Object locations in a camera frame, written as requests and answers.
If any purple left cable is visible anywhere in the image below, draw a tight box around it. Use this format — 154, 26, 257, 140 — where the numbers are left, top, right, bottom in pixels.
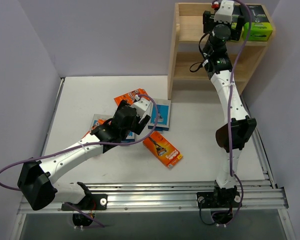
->
0, 93, 158, 230

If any orange styler box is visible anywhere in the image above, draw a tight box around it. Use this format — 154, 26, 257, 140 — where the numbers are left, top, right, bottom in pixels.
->
114, 88, 148, 105
83, 119, 106, 138

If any harry's razor box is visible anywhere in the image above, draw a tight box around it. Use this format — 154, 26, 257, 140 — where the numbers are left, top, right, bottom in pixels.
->
147, 98, 171, 132
90, 114, 113, 127
120, 132, 136, 146

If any Harry's razor box right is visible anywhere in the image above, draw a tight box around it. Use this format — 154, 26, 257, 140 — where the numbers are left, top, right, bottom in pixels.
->
147, 98, 171, 132

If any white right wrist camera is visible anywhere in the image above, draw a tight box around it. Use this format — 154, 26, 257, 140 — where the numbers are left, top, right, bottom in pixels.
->
211, 0, 235, 24

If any Harry's razor box middle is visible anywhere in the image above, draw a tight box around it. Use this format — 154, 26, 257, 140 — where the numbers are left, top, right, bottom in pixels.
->
120, 132, 136, 146

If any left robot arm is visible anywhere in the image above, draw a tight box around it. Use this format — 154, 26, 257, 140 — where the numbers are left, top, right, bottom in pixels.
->
17, 97, 151, 211

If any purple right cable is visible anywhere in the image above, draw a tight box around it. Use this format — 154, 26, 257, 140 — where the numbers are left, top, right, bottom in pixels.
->
198, 0, 253, 226

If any purple cable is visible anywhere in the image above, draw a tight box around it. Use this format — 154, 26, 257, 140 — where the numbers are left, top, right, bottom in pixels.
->
0, 93, 158, 230
198, 0, 253, 226

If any aluminium rail base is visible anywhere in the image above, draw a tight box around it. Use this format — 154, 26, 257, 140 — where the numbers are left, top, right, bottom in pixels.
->
19, 181, 288, 213

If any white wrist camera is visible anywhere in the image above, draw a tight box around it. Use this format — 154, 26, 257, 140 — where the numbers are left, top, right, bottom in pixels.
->
131, 95, 151, 118
211, 0, 235, 24

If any wooden shelf unit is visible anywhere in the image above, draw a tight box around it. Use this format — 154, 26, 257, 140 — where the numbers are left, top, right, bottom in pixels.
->
167, 2, 276, 99

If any black green GilletteLabs box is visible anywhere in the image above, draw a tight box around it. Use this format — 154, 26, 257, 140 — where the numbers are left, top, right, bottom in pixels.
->
240, 4, 273, 42
231, 5, 243, 29

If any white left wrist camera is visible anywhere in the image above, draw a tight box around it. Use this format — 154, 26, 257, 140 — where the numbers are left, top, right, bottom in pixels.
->
131, 95, 151, 118

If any Harry's razor box left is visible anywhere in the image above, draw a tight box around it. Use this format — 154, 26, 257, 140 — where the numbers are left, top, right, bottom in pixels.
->
90, 114, 113, 127

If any orange Gillette Fusion5 box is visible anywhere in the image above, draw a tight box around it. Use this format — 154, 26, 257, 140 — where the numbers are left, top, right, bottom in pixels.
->
142, 131, 183, 169

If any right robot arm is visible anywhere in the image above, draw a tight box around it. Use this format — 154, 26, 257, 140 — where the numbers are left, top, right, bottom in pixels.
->
199, 10, 257, 207

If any orange styler box back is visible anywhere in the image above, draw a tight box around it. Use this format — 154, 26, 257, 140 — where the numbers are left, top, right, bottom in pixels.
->
114, 88, 148, 105

